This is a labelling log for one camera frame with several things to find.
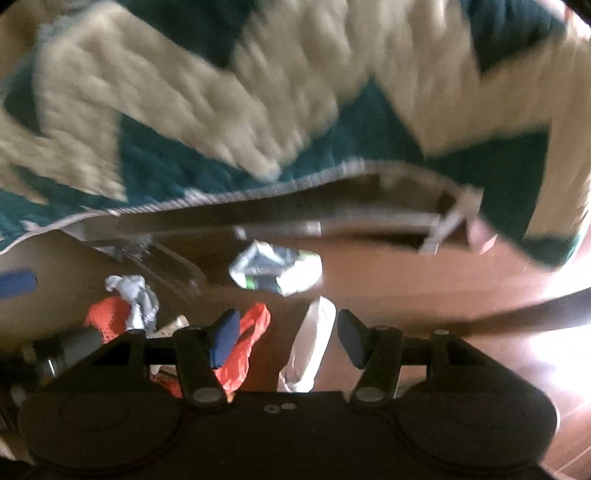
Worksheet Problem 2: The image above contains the teal and cream quilt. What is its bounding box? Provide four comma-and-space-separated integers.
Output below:
0, 0, 591, 273

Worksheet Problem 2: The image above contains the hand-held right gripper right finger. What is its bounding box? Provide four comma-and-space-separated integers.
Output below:
336, 308, 500, 409

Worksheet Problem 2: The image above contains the wooden bed frame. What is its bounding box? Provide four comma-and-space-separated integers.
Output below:
60, 171, 497, 257

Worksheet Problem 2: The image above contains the orange mesh bag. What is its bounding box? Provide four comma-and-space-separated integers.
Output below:
84, 296, 134, 344

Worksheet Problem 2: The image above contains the small cream paper scrap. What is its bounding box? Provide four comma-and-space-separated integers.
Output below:
154, 315, 190, 337

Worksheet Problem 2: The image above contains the crumpled silver wrapper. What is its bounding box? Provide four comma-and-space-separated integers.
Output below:
228, 240, 324, 297

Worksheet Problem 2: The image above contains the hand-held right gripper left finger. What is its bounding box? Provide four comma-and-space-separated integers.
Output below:
90, 308, 242, 409

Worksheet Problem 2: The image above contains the dark grey cylindrical object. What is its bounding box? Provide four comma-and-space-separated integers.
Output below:
21, 327, 105, 384

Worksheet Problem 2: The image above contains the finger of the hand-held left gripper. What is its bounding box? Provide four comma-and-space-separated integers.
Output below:
0, 269, 37, 300

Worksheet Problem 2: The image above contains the clear plastic package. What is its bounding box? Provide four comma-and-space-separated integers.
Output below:
95, 235, 206, 296

